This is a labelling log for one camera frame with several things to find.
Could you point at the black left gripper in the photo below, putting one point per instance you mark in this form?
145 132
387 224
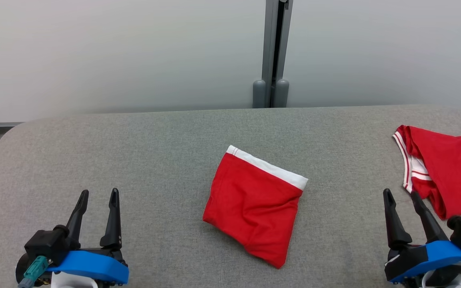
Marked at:
106 252

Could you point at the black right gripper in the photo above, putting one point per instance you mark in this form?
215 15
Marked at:
404 260

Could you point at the red jersey with white sleeves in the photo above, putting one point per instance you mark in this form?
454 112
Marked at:
450 172

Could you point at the red garment with white bands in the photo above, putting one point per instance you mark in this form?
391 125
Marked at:
254 208

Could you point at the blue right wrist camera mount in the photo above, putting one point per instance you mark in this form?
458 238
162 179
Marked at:
442 254

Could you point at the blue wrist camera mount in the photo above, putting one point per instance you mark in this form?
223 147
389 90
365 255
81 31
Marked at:
442 254
90 268

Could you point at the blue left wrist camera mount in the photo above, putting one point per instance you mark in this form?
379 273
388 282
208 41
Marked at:
90 268

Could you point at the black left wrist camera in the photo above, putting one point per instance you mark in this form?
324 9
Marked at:
50 244

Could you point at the teal left camera connector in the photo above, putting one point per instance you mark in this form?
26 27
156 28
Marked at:
34 272

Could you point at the grey cylindrical post cap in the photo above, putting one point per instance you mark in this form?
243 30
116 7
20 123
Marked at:
259 96
281 96

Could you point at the grey metal partition post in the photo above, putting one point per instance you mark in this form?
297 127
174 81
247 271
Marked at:
269 32

